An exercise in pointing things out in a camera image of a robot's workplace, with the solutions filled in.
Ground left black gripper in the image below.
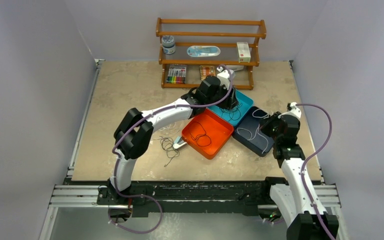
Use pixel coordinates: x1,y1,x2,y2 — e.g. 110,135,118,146
205,83,238,111

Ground light blue tray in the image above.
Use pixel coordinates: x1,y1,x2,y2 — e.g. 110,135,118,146
208,90,254,127

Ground white cable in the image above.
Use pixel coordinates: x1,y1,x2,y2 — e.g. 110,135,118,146
236,107,272,155
160,120,183,132

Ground orange tray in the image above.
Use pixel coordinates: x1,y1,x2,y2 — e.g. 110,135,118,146
181,109,234,160

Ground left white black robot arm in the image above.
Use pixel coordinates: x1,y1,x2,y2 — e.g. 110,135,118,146
109,70,235,205

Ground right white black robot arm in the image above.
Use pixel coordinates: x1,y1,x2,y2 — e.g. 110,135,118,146
260,112,340,240

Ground dark blue tray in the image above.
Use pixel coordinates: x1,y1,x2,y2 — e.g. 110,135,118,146
232,106,274,157

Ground orange snack packet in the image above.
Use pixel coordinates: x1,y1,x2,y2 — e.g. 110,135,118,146
199,65,216,81

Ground white red small box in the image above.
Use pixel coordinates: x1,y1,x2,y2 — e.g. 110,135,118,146
236,42,251,63

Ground marker pen pack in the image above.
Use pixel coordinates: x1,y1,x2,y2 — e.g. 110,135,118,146
165,64,187,84

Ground blue oval blister pack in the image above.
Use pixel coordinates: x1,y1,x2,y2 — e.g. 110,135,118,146
186,45,221,58

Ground wooden shelf rack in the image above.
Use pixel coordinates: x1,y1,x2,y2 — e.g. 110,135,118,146
155,17,267,90

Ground white blue jar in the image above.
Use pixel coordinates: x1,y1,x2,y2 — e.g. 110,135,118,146
161,35,176,55

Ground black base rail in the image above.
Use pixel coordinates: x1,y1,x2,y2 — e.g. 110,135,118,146
49,180,342,220

